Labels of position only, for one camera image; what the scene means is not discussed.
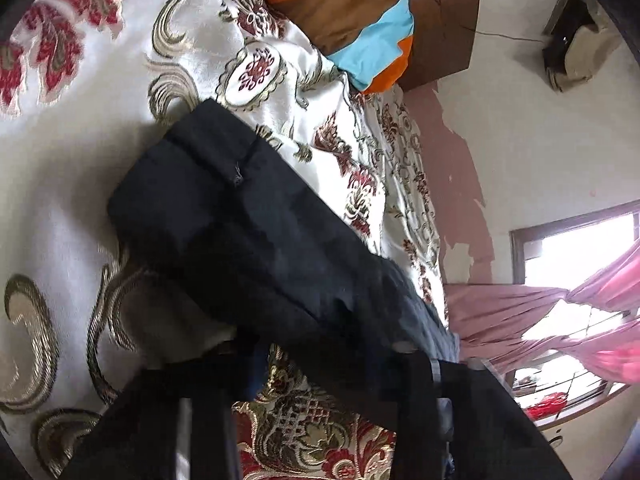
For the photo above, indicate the window with wooden frame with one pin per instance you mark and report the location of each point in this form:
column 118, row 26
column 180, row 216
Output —
column 565, row 245

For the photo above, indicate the floral bedspread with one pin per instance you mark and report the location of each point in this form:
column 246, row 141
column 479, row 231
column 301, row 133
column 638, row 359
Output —
column 75, row 185

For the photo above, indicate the black pants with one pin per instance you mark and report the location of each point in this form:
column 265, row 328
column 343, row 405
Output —
column 250, row 235

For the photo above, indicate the pink curtain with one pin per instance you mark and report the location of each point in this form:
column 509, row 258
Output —
column 500, row 315

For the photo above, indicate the wall-mounted fixture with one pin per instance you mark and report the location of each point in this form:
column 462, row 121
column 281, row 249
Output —
column 580, row 40

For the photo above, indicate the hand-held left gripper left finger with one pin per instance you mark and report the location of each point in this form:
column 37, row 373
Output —
column 254, row 375

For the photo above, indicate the red cloth outside window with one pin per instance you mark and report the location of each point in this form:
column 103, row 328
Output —
column 547, row 405

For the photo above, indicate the wooden headboard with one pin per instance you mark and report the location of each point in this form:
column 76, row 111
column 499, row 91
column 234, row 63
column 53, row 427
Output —
column 440, row 10

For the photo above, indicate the striped orange blue brown pillow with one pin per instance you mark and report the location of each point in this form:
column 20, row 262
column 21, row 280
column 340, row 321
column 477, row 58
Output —
column 345, row 10

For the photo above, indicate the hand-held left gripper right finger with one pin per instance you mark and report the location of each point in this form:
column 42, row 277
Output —
column 420, row 410

